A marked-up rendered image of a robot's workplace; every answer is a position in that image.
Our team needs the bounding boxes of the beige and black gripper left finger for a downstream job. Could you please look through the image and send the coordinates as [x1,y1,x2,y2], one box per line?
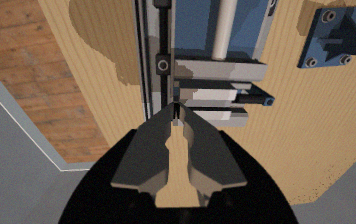
[58,102,176,224]

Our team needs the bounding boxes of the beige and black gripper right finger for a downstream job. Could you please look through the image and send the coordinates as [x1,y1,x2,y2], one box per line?
[176,102,299,224]

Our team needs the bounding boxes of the grey metal block with slot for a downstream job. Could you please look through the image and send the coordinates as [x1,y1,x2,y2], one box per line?
[178,79,237,120]

